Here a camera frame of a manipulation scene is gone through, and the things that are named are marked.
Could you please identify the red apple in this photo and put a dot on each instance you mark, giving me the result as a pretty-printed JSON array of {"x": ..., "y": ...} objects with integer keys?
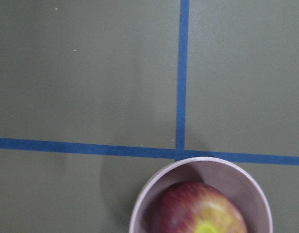
[{"x": 194, "y": 207}]

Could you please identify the pink bowl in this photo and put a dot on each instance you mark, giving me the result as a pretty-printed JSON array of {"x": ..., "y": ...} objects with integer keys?
[{"x": 231, "y": 180}]

